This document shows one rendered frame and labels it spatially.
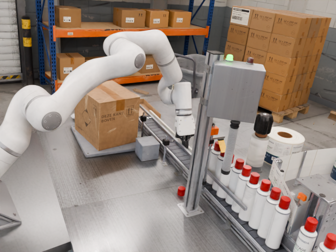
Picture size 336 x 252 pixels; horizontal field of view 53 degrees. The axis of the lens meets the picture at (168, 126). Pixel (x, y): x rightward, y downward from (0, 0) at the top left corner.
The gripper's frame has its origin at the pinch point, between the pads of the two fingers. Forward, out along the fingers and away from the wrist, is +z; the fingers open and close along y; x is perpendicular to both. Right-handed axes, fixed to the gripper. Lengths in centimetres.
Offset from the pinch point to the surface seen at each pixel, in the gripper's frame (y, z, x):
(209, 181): -1.7, 13.4, -23.7
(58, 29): -2, -111, 317
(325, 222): 6, 16, -78
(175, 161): -5.0, 8.3, 2.0
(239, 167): -0.5, 3.2, -43.8
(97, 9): 76, -158, 403
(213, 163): -1.6, 4.7, -27.0
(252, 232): -3, 26, -53
